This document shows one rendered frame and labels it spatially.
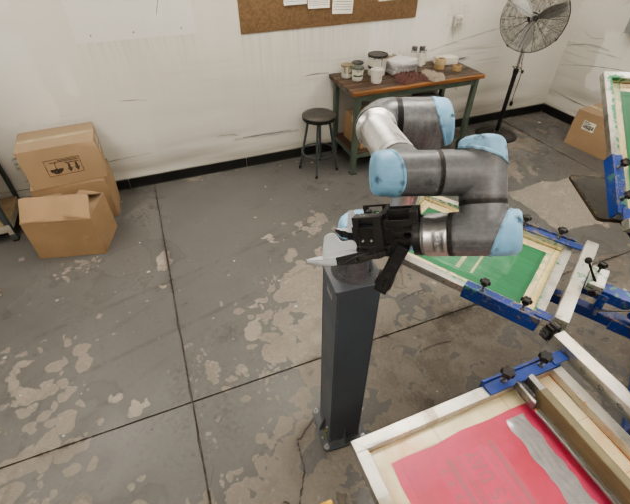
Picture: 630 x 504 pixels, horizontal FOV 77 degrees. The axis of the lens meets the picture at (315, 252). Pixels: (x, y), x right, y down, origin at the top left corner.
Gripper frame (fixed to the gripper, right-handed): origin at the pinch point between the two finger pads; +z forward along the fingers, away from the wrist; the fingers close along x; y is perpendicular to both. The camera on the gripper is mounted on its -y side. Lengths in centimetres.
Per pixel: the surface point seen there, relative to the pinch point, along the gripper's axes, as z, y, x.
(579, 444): -51, -78, -33
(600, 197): -80, -58, -193
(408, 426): -5, -70, -22
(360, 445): 6, -69, -11
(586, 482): -53, -87, -29
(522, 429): -37, -80, -37
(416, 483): -9, -78, -10
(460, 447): -20, -78, -25
